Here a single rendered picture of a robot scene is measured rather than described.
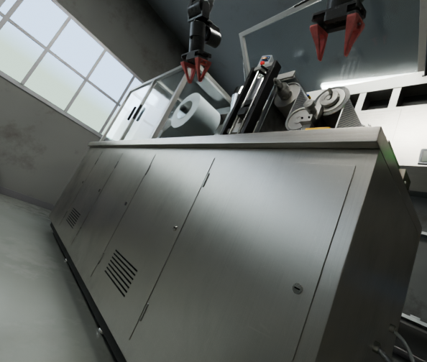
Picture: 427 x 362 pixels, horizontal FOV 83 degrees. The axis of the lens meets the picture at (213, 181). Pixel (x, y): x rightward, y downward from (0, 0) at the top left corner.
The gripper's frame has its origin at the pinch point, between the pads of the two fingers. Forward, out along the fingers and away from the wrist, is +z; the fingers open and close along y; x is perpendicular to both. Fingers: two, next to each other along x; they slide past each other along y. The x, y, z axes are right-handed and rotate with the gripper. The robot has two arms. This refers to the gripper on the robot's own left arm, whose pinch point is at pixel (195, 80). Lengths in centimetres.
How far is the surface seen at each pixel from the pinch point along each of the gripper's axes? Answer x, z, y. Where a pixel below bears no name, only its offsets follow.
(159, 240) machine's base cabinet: 14, 60, -2
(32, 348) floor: 52, 91, 10
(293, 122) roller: -42.4, 11.2, -20.4
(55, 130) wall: -22, 23, 297
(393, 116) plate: -79, 5, -51
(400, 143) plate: -71, 17, -57
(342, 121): -43, 11, -41
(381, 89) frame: -90, -11, -42
